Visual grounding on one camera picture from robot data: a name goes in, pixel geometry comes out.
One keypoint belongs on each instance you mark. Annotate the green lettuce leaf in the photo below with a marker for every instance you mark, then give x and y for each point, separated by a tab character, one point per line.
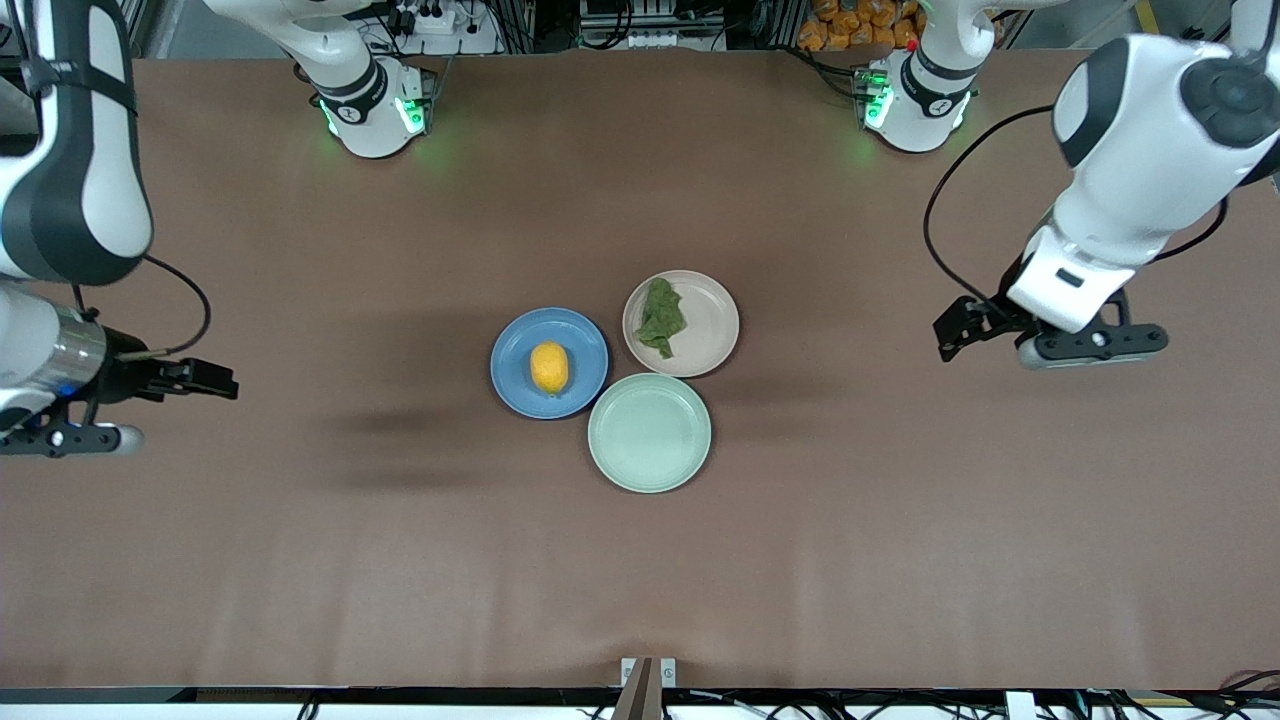
660	315

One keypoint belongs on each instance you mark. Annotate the grey vertical pole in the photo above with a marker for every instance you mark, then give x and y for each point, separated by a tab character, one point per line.
640	700

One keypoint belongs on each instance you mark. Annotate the pale green plate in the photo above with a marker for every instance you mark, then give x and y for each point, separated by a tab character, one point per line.
650	433

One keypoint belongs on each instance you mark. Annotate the white bracket block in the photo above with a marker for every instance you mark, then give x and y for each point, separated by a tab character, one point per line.
1020	707

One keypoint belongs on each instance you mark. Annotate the yellow lemon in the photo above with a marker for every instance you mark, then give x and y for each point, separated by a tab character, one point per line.
549	368

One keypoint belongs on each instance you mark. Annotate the small silver metal bracket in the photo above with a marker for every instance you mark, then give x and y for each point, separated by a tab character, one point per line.
668	672

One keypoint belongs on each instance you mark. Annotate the bag of orange fruit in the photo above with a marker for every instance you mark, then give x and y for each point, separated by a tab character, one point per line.
850	25

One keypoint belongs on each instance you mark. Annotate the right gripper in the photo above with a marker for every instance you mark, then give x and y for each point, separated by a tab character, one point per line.
128	376

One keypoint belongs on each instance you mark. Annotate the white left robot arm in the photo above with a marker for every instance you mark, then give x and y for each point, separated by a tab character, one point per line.
1150	150

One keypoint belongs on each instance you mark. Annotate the beige plate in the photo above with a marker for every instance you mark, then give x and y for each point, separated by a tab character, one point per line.
710	325

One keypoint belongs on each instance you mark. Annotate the white power strip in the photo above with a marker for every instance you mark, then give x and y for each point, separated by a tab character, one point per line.
435	18

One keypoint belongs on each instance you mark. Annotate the table cover sheet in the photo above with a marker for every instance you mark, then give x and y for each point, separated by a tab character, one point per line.
900	600

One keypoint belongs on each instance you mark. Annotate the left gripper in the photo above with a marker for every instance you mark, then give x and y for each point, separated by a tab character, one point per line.
984	320

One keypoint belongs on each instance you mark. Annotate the blue plate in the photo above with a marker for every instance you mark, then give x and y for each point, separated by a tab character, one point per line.
585	350

